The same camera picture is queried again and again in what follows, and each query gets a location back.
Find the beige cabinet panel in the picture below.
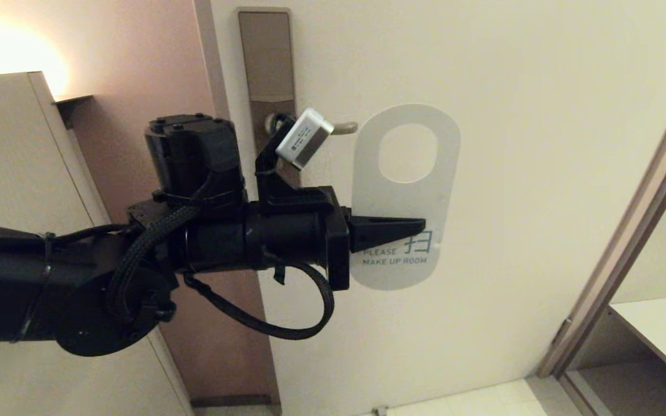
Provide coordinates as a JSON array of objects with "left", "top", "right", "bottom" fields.
[{"left": 0, "top": 71, "right": 195, "bottom": 416}]

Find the closet base board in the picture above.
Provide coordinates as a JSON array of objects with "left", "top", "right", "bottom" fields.
[{"left": 561, "top": 358, "right": 666, "bottom": 416}]

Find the white room door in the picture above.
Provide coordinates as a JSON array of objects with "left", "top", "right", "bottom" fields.
[{"left": 209, "top": 0, "right": 666, "bottom": 416}]

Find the brown door lock plate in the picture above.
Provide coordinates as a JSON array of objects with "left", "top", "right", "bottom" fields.
[{"left": 236, "top": 8, "right": 297, "bottom": 188}]

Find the blue do-not-disturb door hanger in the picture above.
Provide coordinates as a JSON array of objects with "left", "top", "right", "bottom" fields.
[{"left": 350, "top": 103, "right": 462, "bottom": 291}]

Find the dark brown wall ledge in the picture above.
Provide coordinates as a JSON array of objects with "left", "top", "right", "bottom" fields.
[{"left": 53, "top": 94, "right": 94, "bottom": 129}]

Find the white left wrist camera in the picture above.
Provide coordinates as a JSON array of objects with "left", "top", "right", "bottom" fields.
[{"left": 275, "top": 107, "right": 335, "bottom": 171}]

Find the small closet frame bracket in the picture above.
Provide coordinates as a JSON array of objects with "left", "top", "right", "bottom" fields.
[{"left": 553, "top": 317, "right": 572, "bottom": 347}]

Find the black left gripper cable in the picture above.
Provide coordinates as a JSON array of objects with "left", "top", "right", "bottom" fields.
[{"left": 183, "top": 260, "right": 335, "bottom": 340}]

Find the black left camera bracket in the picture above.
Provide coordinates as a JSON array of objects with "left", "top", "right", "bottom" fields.
[{"left": 255, "top": 130, "right": 339, "bottom": 217}]

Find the brown skirting board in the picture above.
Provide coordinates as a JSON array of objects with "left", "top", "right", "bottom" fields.
[{"left": 190, "top": 394, "right": 276, "bottom": 407}]

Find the metal door handle lever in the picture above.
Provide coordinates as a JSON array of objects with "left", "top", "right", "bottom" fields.
[{"left": 265, "top": 113, "right": 359, "bottom": 135}]

